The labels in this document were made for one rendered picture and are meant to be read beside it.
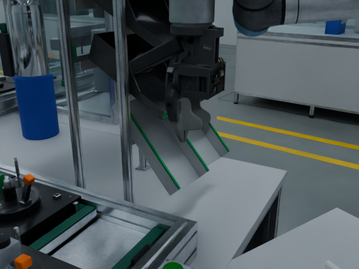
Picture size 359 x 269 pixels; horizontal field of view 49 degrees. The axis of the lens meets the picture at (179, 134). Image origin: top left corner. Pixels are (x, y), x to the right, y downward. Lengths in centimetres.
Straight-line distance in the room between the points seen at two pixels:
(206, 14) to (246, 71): 443
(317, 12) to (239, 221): 63
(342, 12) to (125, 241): 67
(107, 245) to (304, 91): 408
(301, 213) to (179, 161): 191
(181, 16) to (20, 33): 113
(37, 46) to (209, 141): 84
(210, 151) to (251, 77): 389
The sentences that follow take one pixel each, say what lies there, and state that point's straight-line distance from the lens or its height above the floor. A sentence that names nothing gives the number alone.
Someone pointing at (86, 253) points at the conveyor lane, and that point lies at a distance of 96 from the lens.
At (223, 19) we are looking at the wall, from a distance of 1042.
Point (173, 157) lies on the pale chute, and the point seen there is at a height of 105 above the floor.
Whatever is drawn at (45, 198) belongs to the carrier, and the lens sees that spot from 109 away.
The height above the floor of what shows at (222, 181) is 86.
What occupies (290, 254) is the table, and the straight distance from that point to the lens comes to 107.
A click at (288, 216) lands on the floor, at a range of 285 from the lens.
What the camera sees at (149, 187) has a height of 86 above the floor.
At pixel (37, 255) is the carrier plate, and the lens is 89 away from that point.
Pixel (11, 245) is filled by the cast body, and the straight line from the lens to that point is 74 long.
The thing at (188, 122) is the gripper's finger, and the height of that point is 126.
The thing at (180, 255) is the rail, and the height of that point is 92.
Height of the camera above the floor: 149
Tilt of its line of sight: 21 degrees down
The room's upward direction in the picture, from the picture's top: straight up
